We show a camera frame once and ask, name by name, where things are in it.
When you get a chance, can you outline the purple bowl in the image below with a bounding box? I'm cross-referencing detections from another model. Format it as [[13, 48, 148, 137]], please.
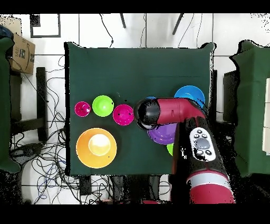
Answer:
[[147, 123, 178, 146]]

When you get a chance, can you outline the small pink bowl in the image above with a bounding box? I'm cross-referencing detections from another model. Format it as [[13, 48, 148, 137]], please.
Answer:
[[112, 104, 135, 126]]

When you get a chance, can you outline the small green bowl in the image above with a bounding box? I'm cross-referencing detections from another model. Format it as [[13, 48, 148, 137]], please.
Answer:
[[92, 95, 115, 117]]

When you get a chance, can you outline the dark green tablecloth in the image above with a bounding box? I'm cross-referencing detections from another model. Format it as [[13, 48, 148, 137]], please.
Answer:
[[64, 41, 217, 176]]

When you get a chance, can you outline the large green bowl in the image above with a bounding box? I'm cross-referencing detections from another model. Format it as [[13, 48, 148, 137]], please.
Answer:
[[166, 143, 175, 157]]

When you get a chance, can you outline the red cup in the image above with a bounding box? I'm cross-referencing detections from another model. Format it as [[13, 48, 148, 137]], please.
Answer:
[[74, 101, 92, 117]]

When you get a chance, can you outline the large blue bowl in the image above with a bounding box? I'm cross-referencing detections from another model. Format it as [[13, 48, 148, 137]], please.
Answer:
[[173, 85, 206, 109]]

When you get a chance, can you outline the large yellow bowl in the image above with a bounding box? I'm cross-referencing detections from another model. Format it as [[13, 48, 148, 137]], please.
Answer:
[[75, 127, 118, 169]]

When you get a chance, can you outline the black tripod leg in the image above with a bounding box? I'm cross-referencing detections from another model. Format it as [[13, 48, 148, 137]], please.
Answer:
[[172, 13, 185, 36], [119, 13, 127, 29]]

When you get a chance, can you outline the black bench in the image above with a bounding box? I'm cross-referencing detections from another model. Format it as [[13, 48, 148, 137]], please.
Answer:
[[9, 67, 49, 142]]

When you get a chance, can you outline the grey stand base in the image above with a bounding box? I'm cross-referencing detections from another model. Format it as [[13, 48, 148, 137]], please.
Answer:
[[10, 143, 44, 162]]

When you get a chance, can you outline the green cloth covered table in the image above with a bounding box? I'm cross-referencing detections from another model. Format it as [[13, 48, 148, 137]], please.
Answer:
[[0, 36, 21, 174], [228, 40, 270, 178]]

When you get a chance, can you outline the cardboard box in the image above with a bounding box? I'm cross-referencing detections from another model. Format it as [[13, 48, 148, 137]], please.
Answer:
[[8, 32, 36, 75]]

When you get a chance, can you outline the black floor cable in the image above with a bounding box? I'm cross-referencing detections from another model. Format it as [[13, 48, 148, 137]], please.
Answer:
[[99, 13, 115, 48]]

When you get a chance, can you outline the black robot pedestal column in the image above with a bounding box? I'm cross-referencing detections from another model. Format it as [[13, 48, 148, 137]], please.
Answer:
[[110, 174, 163, 203]]

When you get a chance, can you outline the black square floor frame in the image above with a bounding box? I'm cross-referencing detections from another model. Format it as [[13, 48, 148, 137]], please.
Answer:
[[29, 13, 62, 39]]

